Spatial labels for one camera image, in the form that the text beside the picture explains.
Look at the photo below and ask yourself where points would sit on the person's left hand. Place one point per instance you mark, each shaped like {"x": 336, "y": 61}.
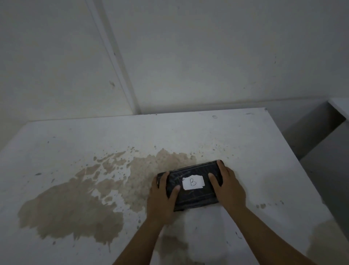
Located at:
{"x": 159, "y": 202}

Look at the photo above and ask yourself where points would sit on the person's right hand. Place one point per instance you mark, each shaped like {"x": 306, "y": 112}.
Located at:
{"x": 229, "y": 191}

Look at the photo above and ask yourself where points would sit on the person's left thumb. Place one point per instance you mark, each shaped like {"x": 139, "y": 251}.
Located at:
{"x": 174, "y": 193}

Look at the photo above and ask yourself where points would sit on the person's right thumb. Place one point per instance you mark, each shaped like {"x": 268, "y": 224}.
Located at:
{"x": 215, "y": 183}

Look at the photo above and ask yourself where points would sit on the black packet white label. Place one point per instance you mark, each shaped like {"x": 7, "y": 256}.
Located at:
{"x": 194, "y": 185}

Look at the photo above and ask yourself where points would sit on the person's left forearm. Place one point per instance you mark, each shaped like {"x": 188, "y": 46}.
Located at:
{"x": 137, "y": 245}

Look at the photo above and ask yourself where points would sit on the person's right forearm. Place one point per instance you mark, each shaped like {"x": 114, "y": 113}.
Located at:
{"x": 268, "y": 237}

